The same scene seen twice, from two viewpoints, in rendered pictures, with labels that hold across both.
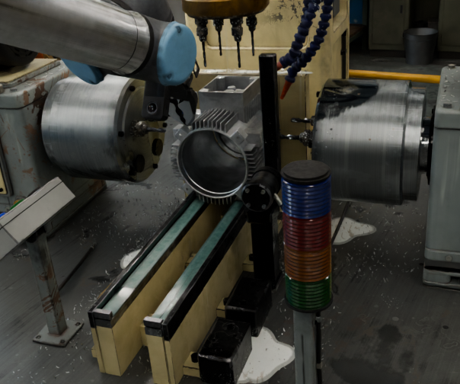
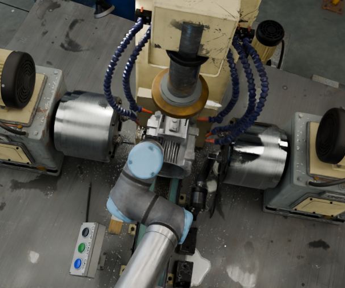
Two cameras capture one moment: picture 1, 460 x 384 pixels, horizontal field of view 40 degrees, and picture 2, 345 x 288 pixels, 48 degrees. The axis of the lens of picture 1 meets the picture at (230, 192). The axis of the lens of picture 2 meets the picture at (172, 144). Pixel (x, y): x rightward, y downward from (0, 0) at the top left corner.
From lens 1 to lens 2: 113 cm
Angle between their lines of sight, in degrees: 42
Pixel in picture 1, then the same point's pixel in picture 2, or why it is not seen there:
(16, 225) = (90, 270)
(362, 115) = (253, 167)
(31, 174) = (48, 159)
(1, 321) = (62, 252)
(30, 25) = not seen: outside the picture
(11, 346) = not seen: hidden behind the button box
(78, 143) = (81, 155)
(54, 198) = (99, 238)
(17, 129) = (39, 147)
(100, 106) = (96, 140)
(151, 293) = not seen: hidden behind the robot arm
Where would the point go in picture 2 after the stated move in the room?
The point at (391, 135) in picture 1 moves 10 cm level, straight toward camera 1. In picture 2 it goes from (267, 178) to (268, 206)
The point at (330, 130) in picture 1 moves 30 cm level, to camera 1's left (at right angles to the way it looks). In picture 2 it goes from (236, 172) to (152, 187)
